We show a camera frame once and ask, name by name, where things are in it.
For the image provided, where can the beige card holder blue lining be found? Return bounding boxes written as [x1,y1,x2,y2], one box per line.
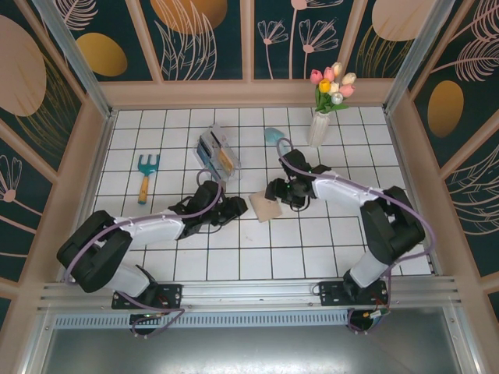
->
[248,189,283,224]

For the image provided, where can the teal card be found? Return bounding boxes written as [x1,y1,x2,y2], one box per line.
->
[208,161,227,183]

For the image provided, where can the clear acrylic card organizer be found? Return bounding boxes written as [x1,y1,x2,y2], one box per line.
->
[193,122,243,186]

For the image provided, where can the gold card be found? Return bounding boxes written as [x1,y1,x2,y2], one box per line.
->
[217,149,236,175]

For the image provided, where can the blue card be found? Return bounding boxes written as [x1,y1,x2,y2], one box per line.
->
[196,142,214,164]

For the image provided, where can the white card with black stripe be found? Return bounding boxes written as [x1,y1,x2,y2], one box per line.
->
[202,123,230,147]

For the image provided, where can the light blue toy shovel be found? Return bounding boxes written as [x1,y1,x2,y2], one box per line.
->
[264,127,293,153]

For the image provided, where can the white ribbed vase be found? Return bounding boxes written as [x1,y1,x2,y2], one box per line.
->
[306,111,331,148]

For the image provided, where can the artificial tulip bouquet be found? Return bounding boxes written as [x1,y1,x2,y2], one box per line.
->
[310,61,358,115]

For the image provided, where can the grey metal sheet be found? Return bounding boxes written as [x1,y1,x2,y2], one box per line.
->
[23,307,480,374]

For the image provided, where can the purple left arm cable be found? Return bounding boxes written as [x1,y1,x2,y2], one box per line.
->
[64,169,227,340]

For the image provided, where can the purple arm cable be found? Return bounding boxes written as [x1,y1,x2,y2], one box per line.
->
[276,136,437,337]
[64,169,227,340]

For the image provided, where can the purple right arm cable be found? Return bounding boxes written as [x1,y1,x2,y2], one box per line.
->
[276,136,437,337]

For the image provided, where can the teal garden fork wooden handle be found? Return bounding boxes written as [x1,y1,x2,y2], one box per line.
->
[136,153,161,206]

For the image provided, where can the aluminium mounting rail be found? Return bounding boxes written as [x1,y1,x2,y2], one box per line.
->
[37,275,463,312]

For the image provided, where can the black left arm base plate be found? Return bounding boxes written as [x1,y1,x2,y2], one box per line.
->
[111,283,184,311]

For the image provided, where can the perforated metal cable duct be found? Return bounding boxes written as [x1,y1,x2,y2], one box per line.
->
[52,313,352,328]

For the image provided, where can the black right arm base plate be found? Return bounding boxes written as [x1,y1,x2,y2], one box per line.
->
[319,280,391,307]

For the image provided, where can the aluminium frame post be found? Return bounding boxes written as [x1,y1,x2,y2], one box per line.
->
[30,0,118,122]
[384,0,457,114]

